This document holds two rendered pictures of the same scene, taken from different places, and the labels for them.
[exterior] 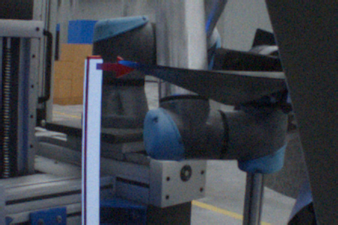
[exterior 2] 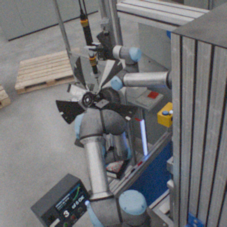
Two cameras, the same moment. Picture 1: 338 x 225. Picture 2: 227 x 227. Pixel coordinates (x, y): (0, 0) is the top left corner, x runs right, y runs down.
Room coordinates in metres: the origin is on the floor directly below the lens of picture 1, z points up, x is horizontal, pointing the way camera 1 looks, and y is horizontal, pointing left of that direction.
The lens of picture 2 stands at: (2.00, 0.31, 2.30)
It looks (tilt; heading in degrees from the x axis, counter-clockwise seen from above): 38 degrees down; 198
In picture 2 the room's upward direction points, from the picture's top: 12 degrees counter-clockwise
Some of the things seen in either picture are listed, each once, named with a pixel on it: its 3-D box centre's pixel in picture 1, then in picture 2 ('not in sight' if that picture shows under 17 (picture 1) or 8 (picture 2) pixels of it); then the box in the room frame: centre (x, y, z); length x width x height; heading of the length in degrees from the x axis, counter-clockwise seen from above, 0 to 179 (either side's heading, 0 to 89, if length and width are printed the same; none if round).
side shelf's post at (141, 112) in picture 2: not in sight; (143, 130); (0.04, -0.02, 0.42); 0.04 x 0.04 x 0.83; 59
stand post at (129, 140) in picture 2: not in sight; (127, 130); (0.21, -0.15, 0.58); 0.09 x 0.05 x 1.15; 59
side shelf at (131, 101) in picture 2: not in sight; (140, 97); (0.04, -0.02, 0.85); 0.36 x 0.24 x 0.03; 59
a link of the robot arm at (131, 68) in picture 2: not in sight; (130, 70); (0.68, 0.05, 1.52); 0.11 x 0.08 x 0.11; 155
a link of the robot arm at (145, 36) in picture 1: (122, 45); (131, 206); (1.37, 0.11, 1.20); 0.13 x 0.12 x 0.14; 107
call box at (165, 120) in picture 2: not in sight; (168, 115); (0.50, 0.26, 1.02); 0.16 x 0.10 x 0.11; 149
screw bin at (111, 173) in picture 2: not in sight; (114, 161); (0.81, -0.13, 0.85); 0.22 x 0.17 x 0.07; 165
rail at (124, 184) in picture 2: not in sight; (139, 168); (0.84, 0.05, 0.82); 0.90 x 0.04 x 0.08; 149
